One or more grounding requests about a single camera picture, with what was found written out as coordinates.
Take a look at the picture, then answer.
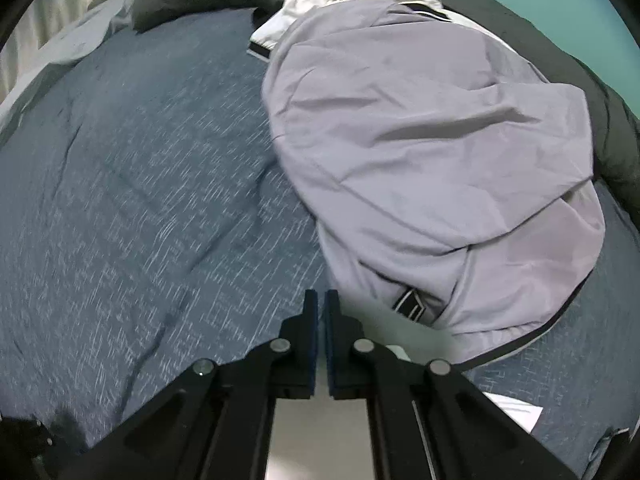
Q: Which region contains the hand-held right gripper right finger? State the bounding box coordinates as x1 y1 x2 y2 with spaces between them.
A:
324 288 579 480

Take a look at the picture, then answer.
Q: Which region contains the light grey sheet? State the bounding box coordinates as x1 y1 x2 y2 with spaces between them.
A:
0 0 146 133

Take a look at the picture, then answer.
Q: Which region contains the grey jacket with white lining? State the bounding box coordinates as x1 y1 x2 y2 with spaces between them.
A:
247 0 608 367

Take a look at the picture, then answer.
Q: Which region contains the blue patterned bed sheet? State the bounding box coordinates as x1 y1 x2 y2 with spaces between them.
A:
0 7 640 466

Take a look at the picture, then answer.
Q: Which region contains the dark grey puffy quilt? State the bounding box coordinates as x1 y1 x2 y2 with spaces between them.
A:
131 0 640 206

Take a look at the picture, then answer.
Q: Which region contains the striped beige curtain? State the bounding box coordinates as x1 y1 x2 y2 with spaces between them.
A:
0 0 126 98

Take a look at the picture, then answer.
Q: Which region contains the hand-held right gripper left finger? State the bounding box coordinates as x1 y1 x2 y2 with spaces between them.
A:
56 289 319 480

